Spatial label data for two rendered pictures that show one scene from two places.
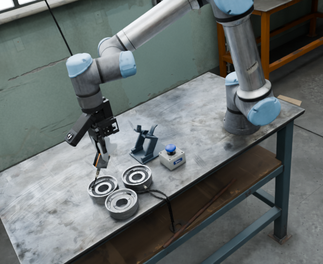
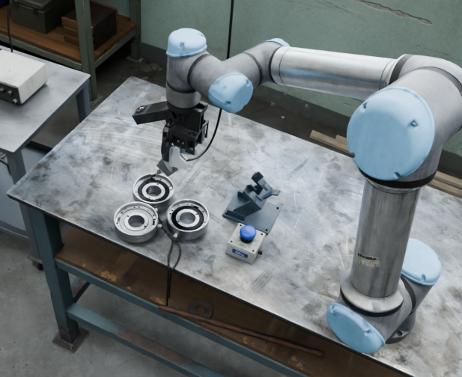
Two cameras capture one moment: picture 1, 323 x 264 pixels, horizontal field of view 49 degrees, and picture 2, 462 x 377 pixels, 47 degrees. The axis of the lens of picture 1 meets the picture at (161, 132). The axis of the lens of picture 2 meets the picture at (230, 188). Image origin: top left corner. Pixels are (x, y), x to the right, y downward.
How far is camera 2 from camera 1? 74 cm
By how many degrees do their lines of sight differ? 37
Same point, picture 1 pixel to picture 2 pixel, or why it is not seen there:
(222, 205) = (265, 354)
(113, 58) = (215, 72)
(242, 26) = (376, 193)
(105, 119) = (187, 129)
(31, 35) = not seen: outside the picture
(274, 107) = (362, 338)
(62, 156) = not seen: hidden behind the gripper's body
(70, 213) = (110, 179)
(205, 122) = not seen: hidden behind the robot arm
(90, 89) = (174, 82)
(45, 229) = (80, 167)
